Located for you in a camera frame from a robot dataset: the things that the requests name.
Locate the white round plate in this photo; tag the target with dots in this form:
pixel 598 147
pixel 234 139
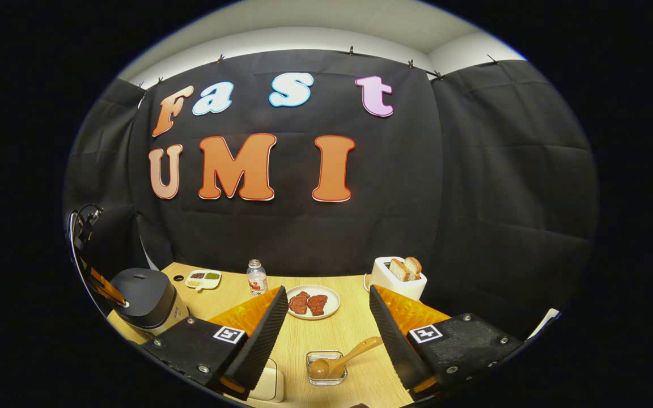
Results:
pixel 333 303

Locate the row of black cloth clips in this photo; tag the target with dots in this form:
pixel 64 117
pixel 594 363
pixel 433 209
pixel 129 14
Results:
pixel 351 50

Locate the clear glass chopstick holder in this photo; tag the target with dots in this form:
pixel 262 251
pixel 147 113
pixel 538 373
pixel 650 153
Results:
pixel 326 381

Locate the wooden spoon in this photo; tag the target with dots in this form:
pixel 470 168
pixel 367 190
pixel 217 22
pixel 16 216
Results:
pixel 355 351

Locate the red meat piece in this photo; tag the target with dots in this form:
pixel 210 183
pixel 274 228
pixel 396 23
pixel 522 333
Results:
pixel 317 305
pixel 299 304

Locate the toasted bread slice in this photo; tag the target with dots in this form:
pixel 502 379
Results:
pixel 399 270
pixel 415 266

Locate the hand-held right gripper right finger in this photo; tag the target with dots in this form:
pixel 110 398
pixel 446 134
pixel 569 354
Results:
pixel 397 340

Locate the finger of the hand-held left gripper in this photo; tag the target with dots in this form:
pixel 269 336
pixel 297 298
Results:
pixel 102 286

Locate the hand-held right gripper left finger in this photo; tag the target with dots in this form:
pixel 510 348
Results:
pixel 261 340

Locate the translucent rice container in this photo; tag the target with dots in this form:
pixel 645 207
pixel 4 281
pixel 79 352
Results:
pixel 270 385

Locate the clear drink bottle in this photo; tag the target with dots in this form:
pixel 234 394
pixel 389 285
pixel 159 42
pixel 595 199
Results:
pixel 257 280

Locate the white divided bean dish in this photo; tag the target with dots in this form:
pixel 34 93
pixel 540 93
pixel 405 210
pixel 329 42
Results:
pixel 213 282

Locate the black rice cooker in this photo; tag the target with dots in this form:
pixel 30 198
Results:
pixel 145 297

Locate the white toaster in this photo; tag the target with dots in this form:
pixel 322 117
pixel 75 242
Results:
pixel 386 280

